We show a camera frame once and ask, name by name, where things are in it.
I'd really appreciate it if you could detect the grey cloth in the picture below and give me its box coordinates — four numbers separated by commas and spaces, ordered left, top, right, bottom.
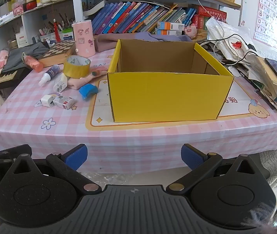
3, 41, 50, 72

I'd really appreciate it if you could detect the purple cloth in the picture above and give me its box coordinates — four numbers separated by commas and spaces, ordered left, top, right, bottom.
93, 32, 192, 53

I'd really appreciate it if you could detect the row of colourful books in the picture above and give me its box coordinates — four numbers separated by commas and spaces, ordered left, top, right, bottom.
91, 1, 197, 34

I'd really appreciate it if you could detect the row of red books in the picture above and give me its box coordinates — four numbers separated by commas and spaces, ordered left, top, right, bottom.
192, 5, 228, 30

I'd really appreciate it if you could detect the yellow cardboard box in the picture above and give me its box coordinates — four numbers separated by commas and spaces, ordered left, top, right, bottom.
107, 39, 234, 123

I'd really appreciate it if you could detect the blue plastic packet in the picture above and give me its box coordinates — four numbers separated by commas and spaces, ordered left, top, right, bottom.
79, 83, 99, 101

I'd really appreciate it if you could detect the white box with red label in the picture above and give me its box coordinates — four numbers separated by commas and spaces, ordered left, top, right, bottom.
15, 32, 29, 48

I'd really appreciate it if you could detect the wooden chessboard box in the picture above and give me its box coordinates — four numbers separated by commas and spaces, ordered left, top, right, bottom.
38, 40, 77, 68

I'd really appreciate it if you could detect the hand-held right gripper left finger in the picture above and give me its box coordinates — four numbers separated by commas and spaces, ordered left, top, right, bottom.
6, 144, 102, 195

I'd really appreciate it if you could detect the orange white carton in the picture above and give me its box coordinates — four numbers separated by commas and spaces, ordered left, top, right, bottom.
155, 28, 185, 36
157, 21, 185, 31

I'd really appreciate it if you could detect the small white charger plug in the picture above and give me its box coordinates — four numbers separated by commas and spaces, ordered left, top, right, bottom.
40, 95, 56, 108

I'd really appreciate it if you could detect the green white pen cup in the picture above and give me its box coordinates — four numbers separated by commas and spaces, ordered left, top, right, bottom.
59, 28, 74, 41

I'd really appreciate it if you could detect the large white charger plug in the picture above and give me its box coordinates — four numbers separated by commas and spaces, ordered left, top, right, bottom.
53, 74, 68, 93

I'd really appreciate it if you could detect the pink storage box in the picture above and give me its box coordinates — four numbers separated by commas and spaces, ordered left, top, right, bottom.
12, 1, 24, 16

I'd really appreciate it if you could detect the yellow tape roll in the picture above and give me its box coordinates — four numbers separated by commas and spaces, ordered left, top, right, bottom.
63, 55, 91, 78

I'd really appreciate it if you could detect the orange pink bottle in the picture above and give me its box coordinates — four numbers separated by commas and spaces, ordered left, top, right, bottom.
22, 52, 44, 73

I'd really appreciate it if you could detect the dark blue spray bottle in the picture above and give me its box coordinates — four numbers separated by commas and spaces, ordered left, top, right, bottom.
38, 65, 61, 86

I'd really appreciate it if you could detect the small white red carton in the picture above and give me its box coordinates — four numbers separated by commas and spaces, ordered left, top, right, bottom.
53, 96, 74, 110

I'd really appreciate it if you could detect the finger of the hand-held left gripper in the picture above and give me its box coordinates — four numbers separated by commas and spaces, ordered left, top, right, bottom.
0, 144, 32, 165

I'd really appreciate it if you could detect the black piano keyboard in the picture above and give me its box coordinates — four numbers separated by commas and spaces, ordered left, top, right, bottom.
0, 67, 29, 90

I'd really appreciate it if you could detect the white tote bag red print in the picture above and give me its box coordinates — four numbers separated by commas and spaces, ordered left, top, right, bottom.
205, 17, 258, 65

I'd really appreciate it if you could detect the pink pig plush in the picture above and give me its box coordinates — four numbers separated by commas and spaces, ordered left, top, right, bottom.
184, 24, 198, 39

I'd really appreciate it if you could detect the black cable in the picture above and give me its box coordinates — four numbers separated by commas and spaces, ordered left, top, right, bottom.
199, 34, 258, 66

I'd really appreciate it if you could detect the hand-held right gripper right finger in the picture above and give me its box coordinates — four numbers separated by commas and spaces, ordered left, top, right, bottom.
166, 144, 263, 194

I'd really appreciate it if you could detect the stack of worn books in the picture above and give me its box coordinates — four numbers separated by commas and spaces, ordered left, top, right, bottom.
247, 56, 277, 119

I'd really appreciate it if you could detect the red tassel doll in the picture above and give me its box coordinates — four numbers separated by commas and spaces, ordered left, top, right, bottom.
53, 19, 61, 42

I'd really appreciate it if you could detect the pink cylinder container with stickers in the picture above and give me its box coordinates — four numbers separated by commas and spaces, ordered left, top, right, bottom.
72, 19, 96, 57

